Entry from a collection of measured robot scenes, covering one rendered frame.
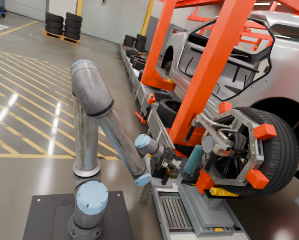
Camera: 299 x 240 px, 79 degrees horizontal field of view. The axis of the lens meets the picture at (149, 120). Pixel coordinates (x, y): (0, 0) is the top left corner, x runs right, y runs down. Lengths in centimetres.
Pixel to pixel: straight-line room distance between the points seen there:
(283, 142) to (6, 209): 195
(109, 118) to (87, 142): 25
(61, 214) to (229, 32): 169
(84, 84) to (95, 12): 1319
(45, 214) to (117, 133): 79
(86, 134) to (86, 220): 42
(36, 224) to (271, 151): 144
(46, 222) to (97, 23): 1313
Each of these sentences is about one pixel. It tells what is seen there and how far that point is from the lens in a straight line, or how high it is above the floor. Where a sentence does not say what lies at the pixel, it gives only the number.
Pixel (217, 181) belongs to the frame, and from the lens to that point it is 153.
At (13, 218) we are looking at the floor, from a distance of 175.
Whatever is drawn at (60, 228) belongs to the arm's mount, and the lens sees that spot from 121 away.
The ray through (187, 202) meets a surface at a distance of 192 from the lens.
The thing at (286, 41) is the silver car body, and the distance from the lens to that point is 196.
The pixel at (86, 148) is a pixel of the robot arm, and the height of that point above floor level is 85.
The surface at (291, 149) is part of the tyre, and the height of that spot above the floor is 106.
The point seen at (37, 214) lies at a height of 30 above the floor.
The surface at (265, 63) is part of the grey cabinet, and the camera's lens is 656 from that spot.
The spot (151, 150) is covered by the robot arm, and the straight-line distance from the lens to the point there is 109.
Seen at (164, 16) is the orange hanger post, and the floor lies 172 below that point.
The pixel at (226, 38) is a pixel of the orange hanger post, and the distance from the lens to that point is 169.
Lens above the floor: 143
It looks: 25 degrees down
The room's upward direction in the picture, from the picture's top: 19 degrees clockwise
